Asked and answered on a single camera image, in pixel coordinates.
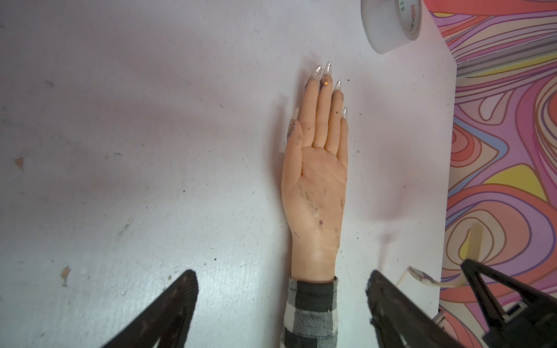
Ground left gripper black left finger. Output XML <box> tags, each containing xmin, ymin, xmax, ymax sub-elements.
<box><xmin>104</xmin><ymin>270</ymin><xmax>199</xmax><ymax>348</ymax></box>

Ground plaid sleeved forearm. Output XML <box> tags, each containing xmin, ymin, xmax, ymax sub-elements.
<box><xmin>281</xmin><ymin>278</ymin><xmax>338</xmax><ymax>348</ymax></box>

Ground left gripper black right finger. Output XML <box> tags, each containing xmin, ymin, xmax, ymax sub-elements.
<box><xmin>366</xmin><ymin>270</ymin><xmax>461</xmax><ymax>348</ymax></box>

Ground beige wrist watch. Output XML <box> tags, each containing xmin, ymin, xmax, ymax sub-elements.
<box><xmin>407</xmin><ymin>266</ymin><xmax>468</xmax><ymax>289</ymax></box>

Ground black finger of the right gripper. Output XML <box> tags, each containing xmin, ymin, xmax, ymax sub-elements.
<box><xmin>461</xmin><ymin>260</ymin><xmax>556</xmax><ymax>347</ymax></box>

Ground person's hand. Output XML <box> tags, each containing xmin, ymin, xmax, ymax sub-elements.
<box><xmin>281</xmin><ymin>63</ymin><xmax>349</xmax><ymax>284</ymax></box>

